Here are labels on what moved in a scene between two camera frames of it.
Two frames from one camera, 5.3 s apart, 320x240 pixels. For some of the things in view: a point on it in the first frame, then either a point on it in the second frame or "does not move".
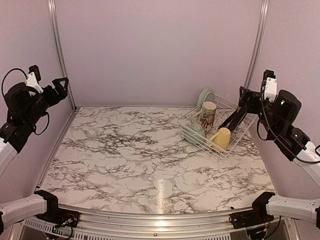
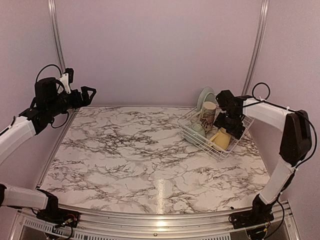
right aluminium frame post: [258, 43] does not move
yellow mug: [221, 139] does not move
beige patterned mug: [207, 115] does not move
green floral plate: [207, 94] does not move
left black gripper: [61, 92] -> [85, 100]
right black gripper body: [252, 108] -> [229, 123]
